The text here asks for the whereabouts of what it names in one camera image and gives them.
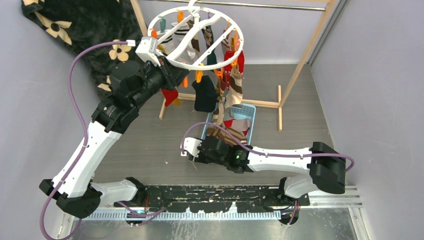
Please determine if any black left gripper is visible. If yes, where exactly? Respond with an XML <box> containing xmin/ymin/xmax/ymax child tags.
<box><xmin>131</xmin><ymin>55</ymin><xmax>189</xmax><ymax>109</ymax></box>

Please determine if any orange hanger clip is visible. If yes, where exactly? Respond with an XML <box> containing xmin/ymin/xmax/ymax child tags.
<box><xmin>180</xmin><ymin>76</ymin><xmax>189</xmax><ymax>88</ymax></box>
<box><xmin>195</xmin><ymin>69</ymin><xmax>203</xmax><ymax>84</ymax></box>

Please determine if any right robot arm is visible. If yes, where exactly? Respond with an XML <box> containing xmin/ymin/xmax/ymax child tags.
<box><xmin>182</xmin><ymin>137</ymin><xmax>347</xmax><ymax>206</ymax></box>

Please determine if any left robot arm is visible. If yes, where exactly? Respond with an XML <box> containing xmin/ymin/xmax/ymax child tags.
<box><xmin>39</xmin><ymin>58</ymin><xmax>189</xmax><ymax>219</ymax></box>

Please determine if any orange open hanger clip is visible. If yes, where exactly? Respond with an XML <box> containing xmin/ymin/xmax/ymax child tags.
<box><xmin>195</xmin><ymin>69</ymin><xmax>203</xmax><ymax>84</ymax></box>

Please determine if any brown white striped sock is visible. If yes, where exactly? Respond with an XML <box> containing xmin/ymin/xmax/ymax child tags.
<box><xmin>205</xmin><ymin>113</ymin><xmax>248</xmax><ymax>147</ymax></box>

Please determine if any white black-striped sock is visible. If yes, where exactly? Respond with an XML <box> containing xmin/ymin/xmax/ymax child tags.
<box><xmin>160</xmin><ymin>23</ymin><xmax>196</xmax><ymax>64</ymax></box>

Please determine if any light blue sock basket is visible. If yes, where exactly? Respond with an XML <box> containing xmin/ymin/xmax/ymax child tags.
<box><xmin>200</xmin><ymin>103</ymin><xmax>258</xmax><ymax>147</ymax></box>

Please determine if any black hanging sock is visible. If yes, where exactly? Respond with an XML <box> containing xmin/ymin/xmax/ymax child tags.
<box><xmin>191</xmin><ymin>75</ymin><xmax>219</xmax><ymax>113</ymax></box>

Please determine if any green monkey face sock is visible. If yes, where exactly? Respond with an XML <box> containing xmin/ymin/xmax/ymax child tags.
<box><xmin>202</xmin><ymin>25</ymin><xmax>217</xmax><ymax>65</ymax></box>

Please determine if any brown striped hanging sock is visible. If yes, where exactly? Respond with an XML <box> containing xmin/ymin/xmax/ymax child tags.
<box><xmin>214</xmin><ymin>63</ymin><xmax>243</xmax><ymax>110</ymax></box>

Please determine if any red patterned hanging sock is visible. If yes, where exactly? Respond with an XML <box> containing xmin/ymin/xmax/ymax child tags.
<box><xmin>222</xmin><ymin>49</ymin><xmax>245</xmax><ymax>74</ymax></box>

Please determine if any metal hanging rod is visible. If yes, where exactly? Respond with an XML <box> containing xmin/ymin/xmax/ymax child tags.
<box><xmin>149</xmin><ymin>0</ymin><xmax>327</xmax><ymax>11</ymax></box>

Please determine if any black floral fleece blanket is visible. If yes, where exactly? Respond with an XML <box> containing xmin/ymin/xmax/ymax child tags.
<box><xmin>21</xmin><ymin>0</ymin><xmax>143</xmax><ymax>100</ymax></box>

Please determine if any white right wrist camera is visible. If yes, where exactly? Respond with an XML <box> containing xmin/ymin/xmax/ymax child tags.
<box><xmin>180</xmin><ymin>137</ymin><xmax>203</xmax><ymax>158</ymax></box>

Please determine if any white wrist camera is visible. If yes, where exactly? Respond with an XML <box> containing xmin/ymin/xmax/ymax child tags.
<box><xmin>180</xmin><ymin>137</ymin><xmax>203</xmax><ymax>158</ymax></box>
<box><xmin>126</xmin><ymin>36</ymin><xmax>160</xmax><ymax>67</ymax></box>

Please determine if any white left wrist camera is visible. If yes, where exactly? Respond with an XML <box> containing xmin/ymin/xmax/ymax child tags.
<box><xmin>126</xmin><ymin>36</ymin><xmax>160</xmax><ymax>67</ymax></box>

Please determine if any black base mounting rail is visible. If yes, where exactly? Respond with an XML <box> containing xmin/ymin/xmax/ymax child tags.
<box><xmin>125</xmin><ymin>185</ymin><xmax>295</xmax><ymax>214</ymax></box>

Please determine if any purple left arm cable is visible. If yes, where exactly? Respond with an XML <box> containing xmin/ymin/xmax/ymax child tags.
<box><xmin>39</xmin><ymin>40</ymin><xmax>130</xmax><ymax>240</ymax></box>

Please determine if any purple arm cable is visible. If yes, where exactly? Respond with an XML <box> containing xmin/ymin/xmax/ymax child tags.
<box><xmin>39</xmin><ymin>40</ymin><xmax>130</xmax><ymax>240</ymax></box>
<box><xmin>180</xmin><ymin>122</ymin><xmax>355</xmax><ymax>226</ymax></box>

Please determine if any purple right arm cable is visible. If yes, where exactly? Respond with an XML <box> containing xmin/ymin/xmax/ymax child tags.
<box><xmin>180</xmin><ymin>122</ymin><xmax>355</xmax><ymax>226</ymax></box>

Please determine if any wooden clothes rack frame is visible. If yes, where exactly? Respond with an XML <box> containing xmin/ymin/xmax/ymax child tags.
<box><xmin>130</xmin><ymin>0</ymin><xmax>337</xmax><ymax>131</ymax></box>

